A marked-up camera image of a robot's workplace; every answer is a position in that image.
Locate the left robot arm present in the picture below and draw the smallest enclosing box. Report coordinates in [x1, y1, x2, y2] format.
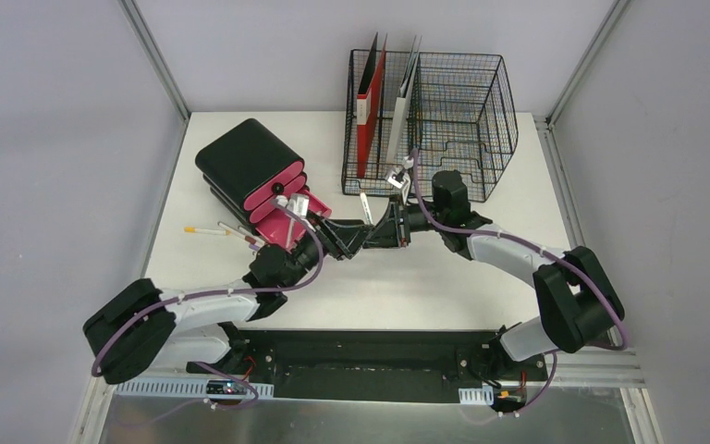
[82, 218, 374, 385]

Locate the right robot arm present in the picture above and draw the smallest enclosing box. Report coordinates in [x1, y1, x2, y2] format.
[370, 166, 624, 379]

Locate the aluminium frame rail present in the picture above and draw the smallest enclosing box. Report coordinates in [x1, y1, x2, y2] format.
[545, 347, 645, 389]

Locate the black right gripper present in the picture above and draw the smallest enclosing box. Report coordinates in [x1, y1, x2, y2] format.
[362, 194, 447, 249]

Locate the white cable duct left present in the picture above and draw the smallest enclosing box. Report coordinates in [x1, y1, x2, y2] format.
[115, 376, 254, 401]

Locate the black wire mesh organizer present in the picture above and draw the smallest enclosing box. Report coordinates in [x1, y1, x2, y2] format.
[340, 49, 519, 203]

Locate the white cable duct right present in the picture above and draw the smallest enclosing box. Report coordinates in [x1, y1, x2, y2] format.
[458, 385, 494, 406]

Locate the red notebook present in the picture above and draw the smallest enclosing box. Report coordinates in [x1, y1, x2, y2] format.
[356, 32, 386, 179]

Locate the grey notebook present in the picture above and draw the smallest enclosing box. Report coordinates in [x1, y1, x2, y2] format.
[386, 35, 422, 166]

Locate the black pink drawer unit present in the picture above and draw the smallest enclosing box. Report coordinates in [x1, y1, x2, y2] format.
[195, 118, 331, 251]

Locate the white cable duct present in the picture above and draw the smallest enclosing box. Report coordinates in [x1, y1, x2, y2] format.
[115, 376, 254, 401]
[458, 385, 494, 406]

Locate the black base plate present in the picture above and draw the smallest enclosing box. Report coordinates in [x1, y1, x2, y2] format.
[210, 329, 547, 403]

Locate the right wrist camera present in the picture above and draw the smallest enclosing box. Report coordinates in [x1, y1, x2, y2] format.
[386, 165, 412, 190]

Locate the white pen orange cap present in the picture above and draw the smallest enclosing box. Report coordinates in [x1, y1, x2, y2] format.
[184, 227, 231, 236]

